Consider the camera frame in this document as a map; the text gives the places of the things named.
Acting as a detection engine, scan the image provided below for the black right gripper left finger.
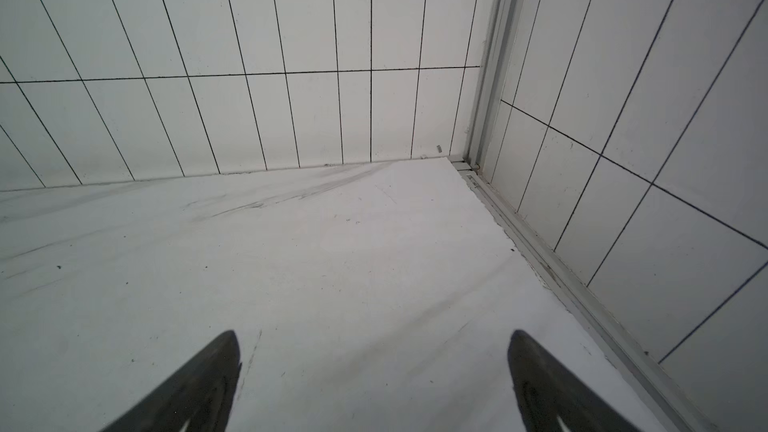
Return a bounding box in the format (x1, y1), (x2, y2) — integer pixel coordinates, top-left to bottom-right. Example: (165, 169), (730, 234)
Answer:
(105, 330), (242, 431)

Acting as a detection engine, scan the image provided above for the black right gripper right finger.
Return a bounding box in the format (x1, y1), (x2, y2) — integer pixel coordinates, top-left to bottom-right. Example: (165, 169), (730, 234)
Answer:
(507, 329), (637, 431)

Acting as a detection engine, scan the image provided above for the aluminium corner post right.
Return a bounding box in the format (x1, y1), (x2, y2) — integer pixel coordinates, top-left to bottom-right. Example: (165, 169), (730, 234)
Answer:
(464, 0), (524, 171)

